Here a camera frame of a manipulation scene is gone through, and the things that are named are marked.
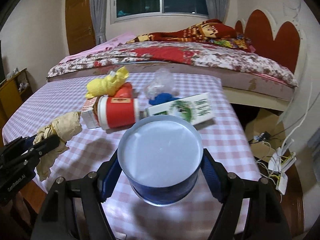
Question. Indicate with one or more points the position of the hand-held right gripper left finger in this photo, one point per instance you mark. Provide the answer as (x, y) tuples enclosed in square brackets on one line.
[(110, 180)]

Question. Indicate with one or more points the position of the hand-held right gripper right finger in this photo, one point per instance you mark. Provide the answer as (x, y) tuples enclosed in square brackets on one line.
[(211, 177)]

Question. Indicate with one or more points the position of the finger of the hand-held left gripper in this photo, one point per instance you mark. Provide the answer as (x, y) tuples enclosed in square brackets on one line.
[(17, 142), (47, 142)]

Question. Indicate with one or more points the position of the brown paper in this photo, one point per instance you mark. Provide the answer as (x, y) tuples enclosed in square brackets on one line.
[(67, 127)]

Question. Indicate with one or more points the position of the white milk carton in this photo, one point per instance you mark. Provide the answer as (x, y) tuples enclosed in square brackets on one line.
[(88, 115)]

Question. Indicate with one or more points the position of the blue tin can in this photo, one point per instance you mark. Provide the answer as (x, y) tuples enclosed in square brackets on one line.
[(160, 150)]

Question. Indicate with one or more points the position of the orange plastic bag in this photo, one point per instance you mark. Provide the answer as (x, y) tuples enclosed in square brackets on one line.
[(125, 91)]

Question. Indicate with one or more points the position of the pink checked tablecloth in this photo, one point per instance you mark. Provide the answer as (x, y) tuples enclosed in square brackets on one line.
[(50, 97)]

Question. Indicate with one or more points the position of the wooden cabinet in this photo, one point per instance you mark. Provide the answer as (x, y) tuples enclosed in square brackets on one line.
[(10, 92)]

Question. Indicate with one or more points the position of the small black device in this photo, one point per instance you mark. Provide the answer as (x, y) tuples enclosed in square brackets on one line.
[(262, 137)]

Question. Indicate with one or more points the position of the red paper cup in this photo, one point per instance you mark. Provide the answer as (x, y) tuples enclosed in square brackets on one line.
[(120, 115)]

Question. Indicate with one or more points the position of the cardboard box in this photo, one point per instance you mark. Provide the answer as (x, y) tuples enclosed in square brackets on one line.
[(260, 127)]

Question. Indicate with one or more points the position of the white network box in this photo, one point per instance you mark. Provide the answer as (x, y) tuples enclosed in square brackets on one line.
[(281, 183)]

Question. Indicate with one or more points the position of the white green printed box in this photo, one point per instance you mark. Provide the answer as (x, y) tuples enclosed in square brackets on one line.
[(200, 107)]

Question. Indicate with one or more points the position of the white router with antennas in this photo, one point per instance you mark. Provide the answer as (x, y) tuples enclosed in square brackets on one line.
[(282, 157)]

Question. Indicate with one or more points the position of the crumpled yellow cloth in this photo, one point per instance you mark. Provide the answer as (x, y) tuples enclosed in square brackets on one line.
[(105, 85)]

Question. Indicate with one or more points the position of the crumpled blue cloth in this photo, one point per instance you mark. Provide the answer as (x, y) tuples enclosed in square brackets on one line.
[(160, 98)]

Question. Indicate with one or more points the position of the pink mattress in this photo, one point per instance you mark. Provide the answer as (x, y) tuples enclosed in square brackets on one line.
[(200, 72)]

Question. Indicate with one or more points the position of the clear plastic bag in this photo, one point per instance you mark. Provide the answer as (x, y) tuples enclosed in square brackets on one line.
[(160, 80)]

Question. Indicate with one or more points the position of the pink bed sheet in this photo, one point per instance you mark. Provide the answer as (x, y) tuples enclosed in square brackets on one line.
[(115, 41)]

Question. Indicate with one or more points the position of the wooden door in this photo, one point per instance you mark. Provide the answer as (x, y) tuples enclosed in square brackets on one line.
[(78, 22)]

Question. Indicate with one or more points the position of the grey curtain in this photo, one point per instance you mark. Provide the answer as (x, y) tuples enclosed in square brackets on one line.
[(98, 10), (217, 0)]

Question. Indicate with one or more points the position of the red patterned blanket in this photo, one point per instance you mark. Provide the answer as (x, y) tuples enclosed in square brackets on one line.
[(200, 30)]

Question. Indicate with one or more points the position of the cream bed frame red headboard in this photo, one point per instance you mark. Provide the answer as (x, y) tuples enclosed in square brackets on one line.
[(275, 42)]

